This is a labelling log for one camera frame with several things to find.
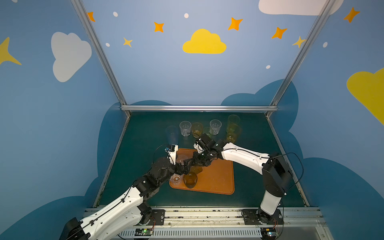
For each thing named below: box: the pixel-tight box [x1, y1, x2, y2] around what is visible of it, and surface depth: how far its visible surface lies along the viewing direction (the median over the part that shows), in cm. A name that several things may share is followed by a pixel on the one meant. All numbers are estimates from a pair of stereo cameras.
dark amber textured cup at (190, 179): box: [183, 172, 198, 189], surface depth 84 cm
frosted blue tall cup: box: [165, 125, 179, 145], surface depth 100 cm
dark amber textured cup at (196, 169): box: [190, 165, 203, 175], surface depth 84 cm
